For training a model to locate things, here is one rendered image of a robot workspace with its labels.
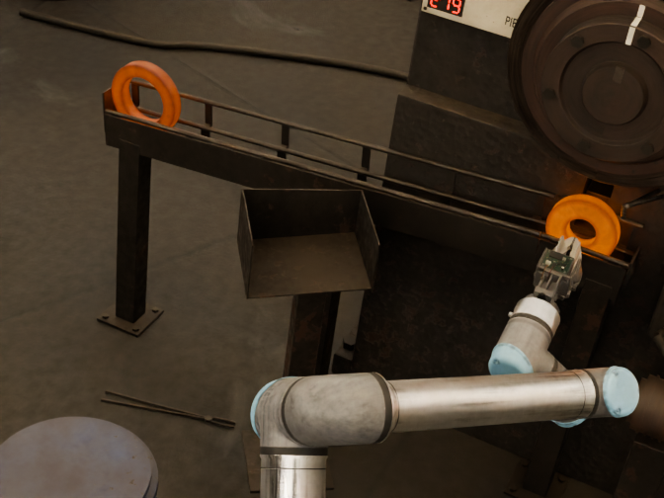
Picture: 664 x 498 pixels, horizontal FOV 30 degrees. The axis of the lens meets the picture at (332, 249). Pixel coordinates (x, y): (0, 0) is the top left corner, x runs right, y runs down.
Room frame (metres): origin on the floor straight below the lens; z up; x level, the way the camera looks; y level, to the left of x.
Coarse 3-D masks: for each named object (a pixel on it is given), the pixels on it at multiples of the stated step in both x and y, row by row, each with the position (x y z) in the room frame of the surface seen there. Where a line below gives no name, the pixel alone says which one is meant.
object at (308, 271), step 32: (256, 192) 2.16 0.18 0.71; (288, 192) 2.18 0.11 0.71; (320, 192) 2.20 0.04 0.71; (352, 192) 2.21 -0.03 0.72; (256, 224) 2.16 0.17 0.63; (288, 224) 2.18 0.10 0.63; (320, 224) 2.20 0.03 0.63; (352, 224) 2.22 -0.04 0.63; (256, 256) 2.10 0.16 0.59; (288, 256) 2.11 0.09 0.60; (320, 256) 2.12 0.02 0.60; (352, 256) 2.13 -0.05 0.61; (256, 288) 2.00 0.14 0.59; (288, 288) 2.00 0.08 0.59; (320, 288) 2.01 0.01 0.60; (352, 288) 2.02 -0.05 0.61; (320, 320) 2.07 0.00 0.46; (288, 352) 2.09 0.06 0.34; (256, 448) 2.12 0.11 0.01; (256, 480) 2.01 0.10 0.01
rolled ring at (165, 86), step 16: (128, 64) 2.56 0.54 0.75; (144, 64) 2.56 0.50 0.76; (128, 80) 2.58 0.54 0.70; (160, 80) 2.52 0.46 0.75; (112, 96) 2.58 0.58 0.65; (128, 96) 2.59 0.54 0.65; (160, 96) 2.52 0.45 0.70; (176, 96) 2.53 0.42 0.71; (128, 112) 2.56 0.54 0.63; (176, 112) 2.52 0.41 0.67; (160, 128) 2.52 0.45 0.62
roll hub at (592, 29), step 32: (576, 32) 2.09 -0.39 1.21; (608, 32) 2.07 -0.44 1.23; (640, 32) 2.05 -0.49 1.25; (544, 64) 2.11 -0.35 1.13; (576, 64) 2.09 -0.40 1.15; (608, 64) 2.07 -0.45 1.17; (640, 64) 2.05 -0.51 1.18; (576, 96) 2.09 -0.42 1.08; (608, 96) 2.05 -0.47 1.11; (640, 96) 2.03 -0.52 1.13; (576, 128) 2.07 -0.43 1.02; (608, 128) 2.06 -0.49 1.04; (640, 128) 2.04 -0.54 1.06; (608, 160) 2.05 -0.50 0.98
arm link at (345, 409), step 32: (320, 384) 1.47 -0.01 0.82; (352, 384) 1.47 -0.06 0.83; (384, 384) 1.48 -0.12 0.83; (416, 384) 1.52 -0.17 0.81; (448, 384) 1.55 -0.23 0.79; (480, 384) 1.57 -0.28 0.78; (512, 384) 1.60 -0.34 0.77; (544, 384) 1.63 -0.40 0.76; (576, 384) 1.66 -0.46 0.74; (608, 384) 1.67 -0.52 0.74; (288, 416) 1.45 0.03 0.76; (320, 416) 1.43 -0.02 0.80; (352, 416) 1.42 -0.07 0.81; (384, 416) 1.44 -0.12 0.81; (416, 416) 1.48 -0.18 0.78; (448, 416) 1.50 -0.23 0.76; (480, 416) 1.54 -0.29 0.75; (512, 416) 1.57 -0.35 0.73; (544, 416) 1.60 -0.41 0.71; (576, 416) 1.64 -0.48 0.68; (608, 416) 1.67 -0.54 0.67
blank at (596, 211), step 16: (560, 208) 2.18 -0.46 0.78; (576, 208) 2.16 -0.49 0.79; (592, 208) 2.15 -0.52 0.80; (608, 208) 2.16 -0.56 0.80; (560, 224) 2.17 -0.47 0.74; (592, 224) 2.15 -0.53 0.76; (608, 224) 2.14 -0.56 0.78; (592, 240) 2.16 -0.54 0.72; (608, 240) 2.14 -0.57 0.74; (592, 256) 2.14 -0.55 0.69
